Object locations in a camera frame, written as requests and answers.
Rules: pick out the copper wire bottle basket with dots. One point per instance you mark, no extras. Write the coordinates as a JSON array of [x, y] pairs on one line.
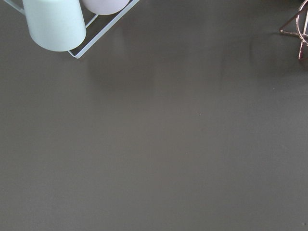
[[300, 20]]

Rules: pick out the pink plastic cup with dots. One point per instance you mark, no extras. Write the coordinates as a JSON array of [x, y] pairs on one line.
[[105, 7]]

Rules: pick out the green plastic cup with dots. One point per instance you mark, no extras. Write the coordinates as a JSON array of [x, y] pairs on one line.
[[56, 25]]

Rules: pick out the white cup rack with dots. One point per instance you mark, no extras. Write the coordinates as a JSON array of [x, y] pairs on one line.
[[96, 25]]

